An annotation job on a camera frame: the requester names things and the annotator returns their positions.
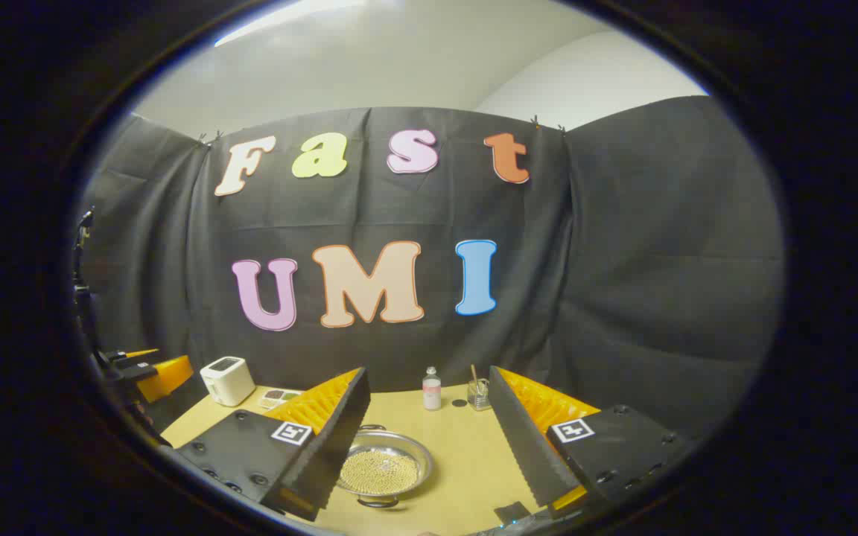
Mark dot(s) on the wooden stick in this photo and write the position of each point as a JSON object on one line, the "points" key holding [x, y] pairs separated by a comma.
{"points": [[474, 372]]}

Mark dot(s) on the clear bottle with pink label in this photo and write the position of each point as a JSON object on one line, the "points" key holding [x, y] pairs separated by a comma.
{"points": [[432, 391]]}

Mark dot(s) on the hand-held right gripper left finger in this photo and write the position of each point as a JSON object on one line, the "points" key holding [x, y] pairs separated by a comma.
{"points": [[332, 447]]}

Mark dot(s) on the white divided bean dish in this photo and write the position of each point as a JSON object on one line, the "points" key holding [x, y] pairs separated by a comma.
{"points": [[280, 397]]}

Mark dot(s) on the white toaster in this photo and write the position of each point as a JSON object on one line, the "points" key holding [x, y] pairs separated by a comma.
{"points": [[228, 380]]}

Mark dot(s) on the pile of soybeans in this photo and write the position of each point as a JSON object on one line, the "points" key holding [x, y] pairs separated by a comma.
{"points": [[380, 473]]}

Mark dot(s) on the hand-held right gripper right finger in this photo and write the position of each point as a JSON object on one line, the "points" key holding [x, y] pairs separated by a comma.
{"points": [[522, 447]]}

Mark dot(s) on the black tripod stand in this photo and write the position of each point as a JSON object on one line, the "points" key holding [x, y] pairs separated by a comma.
{"points": [[83, 283]]}

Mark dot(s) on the small clear glass holder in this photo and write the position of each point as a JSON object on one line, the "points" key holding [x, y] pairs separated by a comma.
{"points": [[479, 396]]}

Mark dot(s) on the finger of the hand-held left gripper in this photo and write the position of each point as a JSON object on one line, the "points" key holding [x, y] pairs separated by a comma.
{"points": [[168, 376], [131, 359]]}

